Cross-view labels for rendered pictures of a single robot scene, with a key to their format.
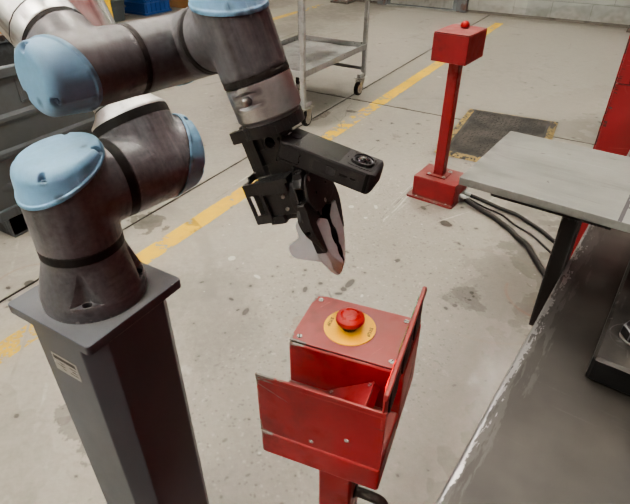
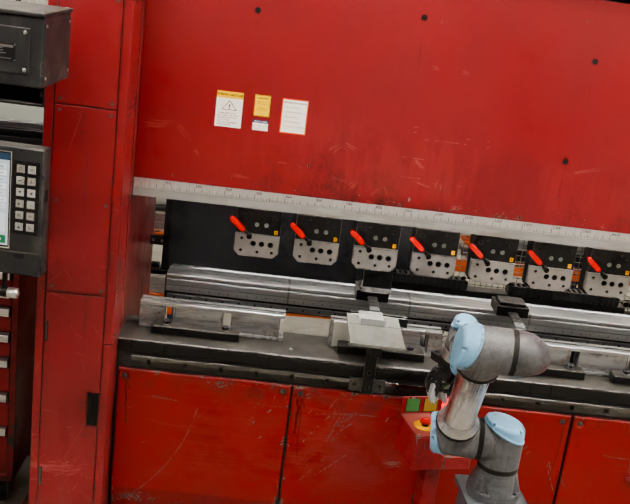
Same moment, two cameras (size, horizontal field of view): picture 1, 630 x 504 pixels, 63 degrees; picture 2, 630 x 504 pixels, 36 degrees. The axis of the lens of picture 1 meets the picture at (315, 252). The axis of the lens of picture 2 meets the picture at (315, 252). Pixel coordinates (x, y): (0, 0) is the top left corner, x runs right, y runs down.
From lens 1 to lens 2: 3.39 m
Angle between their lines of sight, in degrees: 109
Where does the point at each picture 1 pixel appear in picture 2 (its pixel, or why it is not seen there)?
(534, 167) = (380, 338)
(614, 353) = (419, 352)
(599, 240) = (343, 359)
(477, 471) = not seen: hidden behind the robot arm
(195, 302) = not seen: outside the picture
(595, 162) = (361, 330)
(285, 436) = not seen: hidden behind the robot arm
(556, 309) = (398, 366)
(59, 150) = (504, 419)
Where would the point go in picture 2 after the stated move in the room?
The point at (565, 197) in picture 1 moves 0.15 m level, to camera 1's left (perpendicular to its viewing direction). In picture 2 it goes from (396, 334) to (426, 352)
